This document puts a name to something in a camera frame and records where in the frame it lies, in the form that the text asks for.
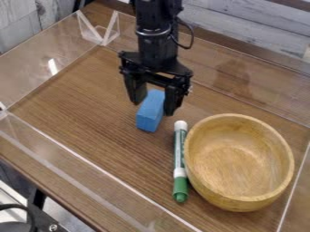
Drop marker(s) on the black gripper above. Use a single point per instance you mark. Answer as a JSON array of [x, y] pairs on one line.
[[154, 65]]

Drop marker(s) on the blue foam block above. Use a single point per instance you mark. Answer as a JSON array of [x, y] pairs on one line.
[[150, 113]]

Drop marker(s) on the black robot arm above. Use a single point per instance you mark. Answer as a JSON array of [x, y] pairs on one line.
[[157, 13]]

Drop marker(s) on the brown wooden bowl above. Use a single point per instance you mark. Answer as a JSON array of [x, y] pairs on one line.
[[239, 162]]

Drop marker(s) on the green white marker pen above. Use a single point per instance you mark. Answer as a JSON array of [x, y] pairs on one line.
[[179, 167]]

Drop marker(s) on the black table leg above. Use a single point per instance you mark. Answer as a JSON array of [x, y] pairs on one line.
[[39, 198]]

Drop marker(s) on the black metal bracket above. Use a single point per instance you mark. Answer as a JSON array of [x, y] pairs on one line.
[[46, 223]]

